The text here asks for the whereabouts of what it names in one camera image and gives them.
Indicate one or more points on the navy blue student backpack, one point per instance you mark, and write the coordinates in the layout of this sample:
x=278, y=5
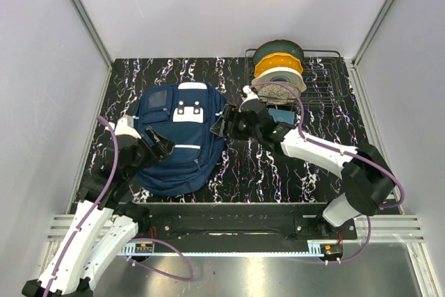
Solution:
x=183, y=113

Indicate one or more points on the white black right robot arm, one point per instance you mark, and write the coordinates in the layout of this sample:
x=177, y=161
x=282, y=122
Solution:
x=367, y=180

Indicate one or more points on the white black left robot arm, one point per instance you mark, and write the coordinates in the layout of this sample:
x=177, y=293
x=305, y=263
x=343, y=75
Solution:
x=102, y=226

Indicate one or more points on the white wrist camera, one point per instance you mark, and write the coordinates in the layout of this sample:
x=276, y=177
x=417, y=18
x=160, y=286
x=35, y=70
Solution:
x=125, y=126
x=248, y=93

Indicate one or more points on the speckled grey plate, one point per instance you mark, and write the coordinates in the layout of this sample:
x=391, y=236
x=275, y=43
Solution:
x=277, y=94

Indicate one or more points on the yellow plate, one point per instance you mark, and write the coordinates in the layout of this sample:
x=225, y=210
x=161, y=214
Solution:
x=277, y=59

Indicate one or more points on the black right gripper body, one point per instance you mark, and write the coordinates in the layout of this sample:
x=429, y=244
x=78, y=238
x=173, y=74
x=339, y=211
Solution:
x=239, y=129

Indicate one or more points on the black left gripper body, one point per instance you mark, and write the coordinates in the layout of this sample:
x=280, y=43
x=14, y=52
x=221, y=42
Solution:
x=147, y=158

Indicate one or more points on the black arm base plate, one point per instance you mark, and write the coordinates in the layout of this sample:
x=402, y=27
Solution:
x=297, y=227

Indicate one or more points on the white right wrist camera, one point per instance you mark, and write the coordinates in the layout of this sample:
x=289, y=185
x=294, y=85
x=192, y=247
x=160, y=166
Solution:
x=248, y=93

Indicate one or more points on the black wire dish rack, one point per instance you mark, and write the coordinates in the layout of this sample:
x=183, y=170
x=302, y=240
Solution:
x=325, y=74

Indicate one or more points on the white plate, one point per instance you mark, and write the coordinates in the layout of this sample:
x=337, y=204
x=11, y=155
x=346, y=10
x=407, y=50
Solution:
x=283, y=75

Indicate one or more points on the dark green plate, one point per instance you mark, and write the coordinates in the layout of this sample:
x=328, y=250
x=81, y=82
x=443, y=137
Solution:
x=274, y=46

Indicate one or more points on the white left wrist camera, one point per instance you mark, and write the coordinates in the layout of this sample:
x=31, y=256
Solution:
x=125, y=126

